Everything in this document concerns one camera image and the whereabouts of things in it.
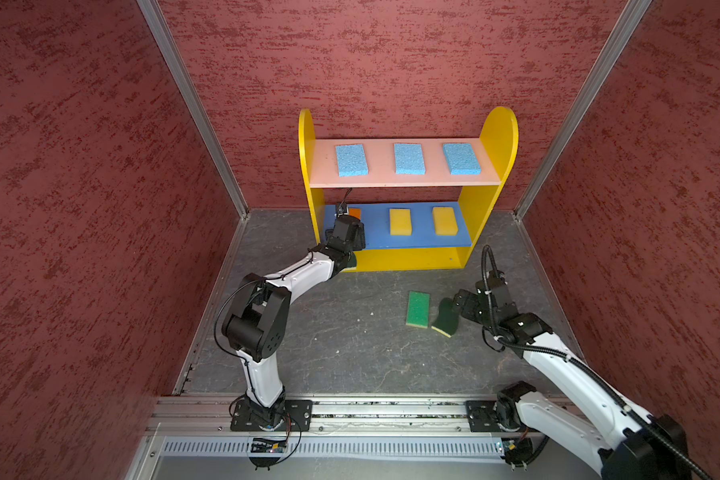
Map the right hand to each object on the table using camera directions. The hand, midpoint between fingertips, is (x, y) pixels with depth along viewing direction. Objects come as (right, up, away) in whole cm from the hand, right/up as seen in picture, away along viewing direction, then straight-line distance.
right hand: (465, 307), depth 83 cm
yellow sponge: (-17, +25, +13) cm, 33 cm away
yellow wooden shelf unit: (-6, +36, +37) cm, 53 cm away
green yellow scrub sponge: (-12, -3, +9) cm, 15 cm away
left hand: (-34, +21, +12) cm, 41 cm away
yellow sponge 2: (-2, +26, +15) cm, 30 cm away
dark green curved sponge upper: (-4, -6, +6) cm, 9 cm away
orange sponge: (-33, +29, +17) cm, 47 cm away
